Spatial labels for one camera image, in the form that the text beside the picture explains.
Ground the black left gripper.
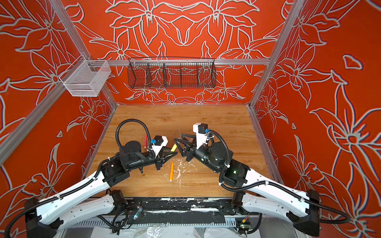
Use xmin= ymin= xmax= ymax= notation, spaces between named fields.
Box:
xmin=129 ymin=145 xmax=178 ymax=171

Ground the yellow marker pen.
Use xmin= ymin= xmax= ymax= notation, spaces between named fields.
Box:
xmin=171 ymin=144 xmax=178 ymax=152

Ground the orange marker pen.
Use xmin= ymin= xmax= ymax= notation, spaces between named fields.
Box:
xmin=170 ymin=161 xmax=174 ymax=181

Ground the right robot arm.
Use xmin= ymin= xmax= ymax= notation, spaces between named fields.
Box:
xmin=174 ymin=129 xmax=350 ymax=237

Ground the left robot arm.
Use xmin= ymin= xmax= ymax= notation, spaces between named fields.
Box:
xmin=4 ymin=119 xmax=177 ymax=238

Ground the white mesh basket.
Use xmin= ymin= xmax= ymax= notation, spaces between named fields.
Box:
xmin=60 ymin=60 xmax=111 ymax=97

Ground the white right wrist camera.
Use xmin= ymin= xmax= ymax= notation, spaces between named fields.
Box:
xmin=192 ymin=123 xmax=208 ymax=149

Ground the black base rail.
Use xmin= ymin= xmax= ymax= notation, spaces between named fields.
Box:
xmin=66 ymin=197 xmax=260 ymax=228

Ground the black wire basket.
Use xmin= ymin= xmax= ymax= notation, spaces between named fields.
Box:
xmin=127 ymin=57 xmax=217 ymax=89

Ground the aluminium frame rail back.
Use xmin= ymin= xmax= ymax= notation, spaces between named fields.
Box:
xmin=86 ymin=58 xmax=270 ymax=66

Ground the aluminium frame rail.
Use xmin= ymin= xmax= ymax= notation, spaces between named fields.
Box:
xmin=0 ymin=0 xmax=118 ymax=167
xmin=86 ymin=58 xmax=270 ymax=66
xmin=248 ymin=0 xmax=306 ymax=112

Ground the aluminium frame rail left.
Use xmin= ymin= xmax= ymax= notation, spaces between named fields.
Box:
xmin=0 ymin=0 xmax=118 ymax=167

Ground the aluminium frame rail right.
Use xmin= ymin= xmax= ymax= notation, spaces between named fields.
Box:
xmin=248 ymin=0 xmax=306 ymax=112

